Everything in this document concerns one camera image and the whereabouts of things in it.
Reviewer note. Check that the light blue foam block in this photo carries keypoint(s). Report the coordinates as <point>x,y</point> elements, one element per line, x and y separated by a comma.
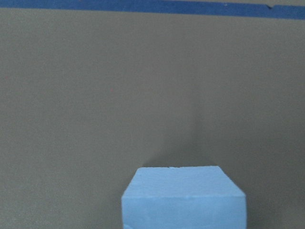
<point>183,198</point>

